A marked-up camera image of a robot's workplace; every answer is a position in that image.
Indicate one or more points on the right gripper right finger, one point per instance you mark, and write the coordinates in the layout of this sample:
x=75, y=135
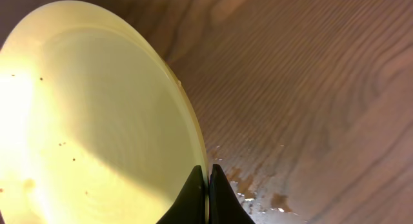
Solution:
x=224, y=205

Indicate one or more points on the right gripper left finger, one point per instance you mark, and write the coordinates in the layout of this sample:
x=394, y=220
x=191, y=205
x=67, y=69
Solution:
x=189, y=206

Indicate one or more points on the yellow plate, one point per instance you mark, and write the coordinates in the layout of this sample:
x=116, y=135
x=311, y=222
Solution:
x=95, y=127

